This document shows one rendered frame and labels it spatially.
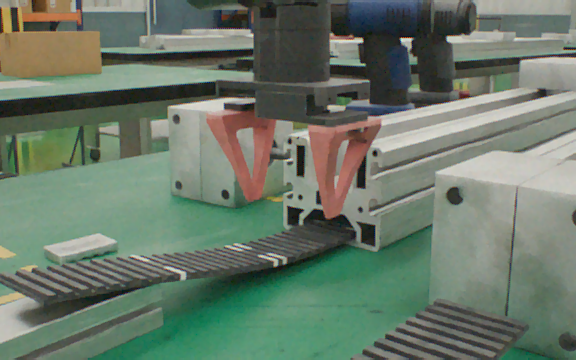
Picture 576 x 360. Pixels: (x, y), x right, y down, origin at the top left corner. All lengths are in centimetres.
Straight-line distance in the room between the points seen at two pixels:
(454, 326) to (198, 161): 40
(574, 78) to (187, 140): 60
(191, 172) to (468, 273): 37
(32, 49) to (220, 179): 183
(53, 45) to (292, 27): 204
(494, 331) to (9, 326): 24
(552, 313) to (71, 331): 26
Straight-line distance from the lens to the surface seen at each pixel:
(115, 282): 39
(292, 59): 47
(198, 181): 69
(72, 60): 250
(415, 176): 58
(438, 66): 113
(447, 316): 36
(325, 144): 45
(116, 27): 1254
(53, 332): 37
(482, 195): 39
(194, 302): 45
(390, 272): 51
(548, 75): 107
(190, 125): 69
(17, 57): 245
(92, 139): 484
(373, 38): 93
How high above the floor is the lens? 96
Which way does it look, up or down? 13 degrees down
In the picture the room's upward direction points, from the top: straight up
